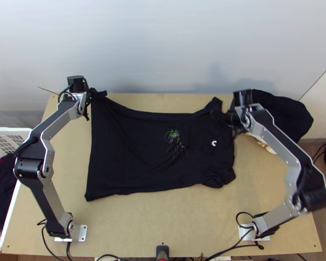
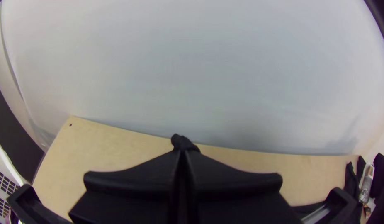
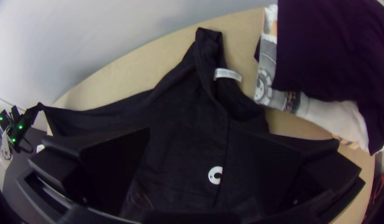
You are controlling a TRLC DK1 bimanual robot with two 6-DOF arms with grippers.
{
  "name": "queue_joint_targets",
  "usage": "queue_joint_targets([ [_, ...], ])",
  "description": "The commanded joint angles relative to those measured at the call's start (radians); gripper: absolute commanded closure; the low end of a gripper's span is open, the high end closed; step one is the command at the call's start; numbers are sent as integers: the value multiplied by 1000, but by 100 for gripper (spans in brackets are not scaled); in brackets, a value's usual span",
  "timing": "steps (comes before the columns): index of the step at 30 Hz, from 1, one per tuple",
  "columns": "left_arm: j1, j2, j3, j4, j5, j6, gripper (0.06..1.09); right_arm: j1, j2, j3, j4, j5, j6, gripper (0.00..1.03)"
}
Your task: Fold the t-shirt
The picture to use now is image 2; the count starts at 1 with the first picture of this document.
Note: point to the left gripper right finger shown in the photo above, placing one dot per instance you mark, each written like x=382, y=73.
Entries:
x=235, y=196

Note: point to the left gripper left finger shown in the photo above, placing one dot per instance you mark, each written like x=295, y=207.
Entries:
x=139, y=193

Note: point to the black t-shirt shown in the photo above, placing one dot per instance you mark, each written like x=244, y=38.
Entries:
x=182, y=143

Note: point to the pile of folded clothes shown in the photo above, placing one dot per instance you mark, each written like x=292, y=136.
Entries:
x=352, y=180

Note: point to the white laundry basket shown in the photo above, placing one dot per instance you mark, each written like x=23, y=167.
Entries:
x=3, y=177

